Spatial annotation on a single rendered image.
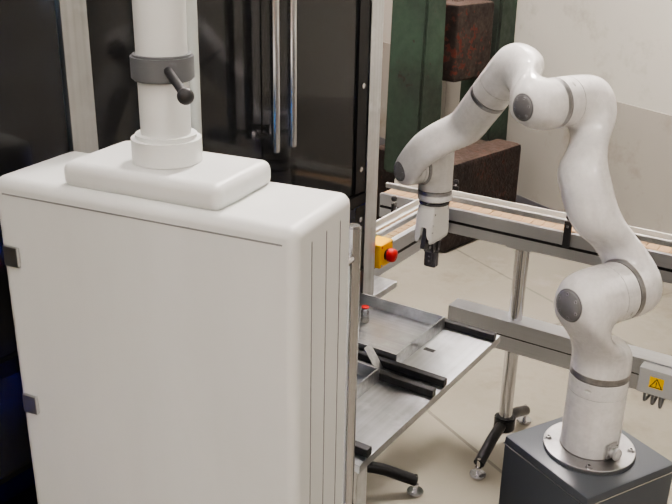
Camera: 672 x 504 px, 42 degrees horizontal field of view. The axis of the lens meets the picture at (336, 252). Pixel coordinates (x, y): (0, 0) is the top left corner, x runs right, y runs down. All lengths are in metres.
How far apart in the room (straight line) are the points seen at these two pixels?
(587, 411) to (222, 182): 0.99
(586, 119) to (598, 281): 0.33
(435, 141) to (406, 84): 3.06
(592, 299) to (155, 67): 0.92
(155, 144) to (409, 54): 3.88
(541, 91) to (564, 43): 3.92
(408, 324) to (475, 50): 3.18
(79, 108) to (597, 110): 0.98
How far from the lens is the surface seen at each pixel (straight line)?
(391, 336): 2.29
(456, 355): 2.22
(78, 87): 1.54
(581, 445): 1.91
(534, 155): 5.88
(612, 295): 1.72
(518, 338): 3.20
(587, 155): 1.77
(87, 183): 1.27
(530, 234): 3.02
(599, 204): 1.75
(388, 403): 2.01
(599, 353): 1.78
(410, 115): 5.07
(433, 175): 2.10
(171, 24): 1.20
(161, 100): 1.21
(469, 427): 3.58
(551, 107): 1.72
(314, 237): 1.13
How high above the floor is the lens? 1.93
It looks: 22 degrees down
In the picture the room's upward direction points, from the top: 1 degrees clockwise
